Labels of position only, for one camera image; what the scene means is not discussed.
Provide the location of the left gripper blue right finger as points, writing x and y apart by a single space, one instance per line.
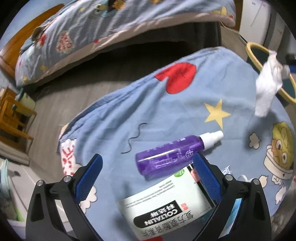
241 211

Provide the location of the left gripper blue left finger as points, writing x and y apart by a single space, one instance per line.
43 221

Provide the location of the white coltalin medicine box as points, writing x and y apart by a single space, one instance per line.
170 204

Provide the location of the purple spray bottle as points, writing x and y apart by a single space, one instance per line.
171 157

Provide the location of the silver medicine sachet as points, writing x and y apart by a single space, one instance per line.
226 171

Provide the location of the yellow rimmed green trash bin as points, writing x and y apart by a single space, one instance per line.
257 56

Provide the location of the red strawberry snack bag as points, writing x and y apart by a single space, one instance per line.
155 239

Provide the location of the wooden nightstand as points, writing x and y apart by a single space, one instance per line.
16 119

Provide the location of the small white green bin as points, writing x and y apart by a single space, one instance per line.
25 100

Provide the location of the blue cartoon pillow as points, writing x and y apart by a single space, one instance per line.
208 91

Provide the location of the wooden bed with headboard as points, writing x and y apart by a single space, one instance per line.
10 51

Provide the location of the blue cartoon duvet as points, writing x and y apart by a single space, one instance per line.
81 28

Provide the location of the white air purifier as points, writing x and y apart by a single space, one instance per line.
262 24

